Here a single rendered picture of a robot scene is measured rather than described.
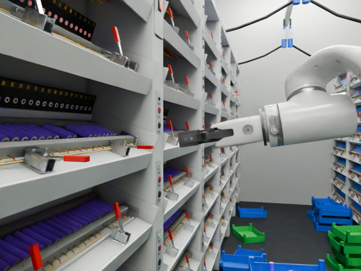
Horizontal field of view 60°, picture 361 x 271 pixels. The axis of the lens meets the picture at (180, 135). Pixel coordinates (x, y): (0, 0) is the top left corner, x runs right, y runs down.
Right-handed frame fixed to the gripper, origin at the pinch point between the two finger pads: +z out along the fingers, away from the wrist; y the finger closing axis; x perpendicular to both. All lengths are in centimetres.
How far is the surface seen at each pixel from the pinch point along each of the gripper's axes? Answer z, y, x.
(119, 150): 16.3, -1.0, -0.4
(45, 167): 14.7, -27.6, -0.6
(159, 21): 8.7, 21.7, 34.3
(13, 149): 18.3, -29.0, 2.6
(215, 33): 8, 157, 68
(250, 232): 13, 242, -102
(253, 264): -3, 66, -56
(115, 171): 15.9, -5.1, -4.5
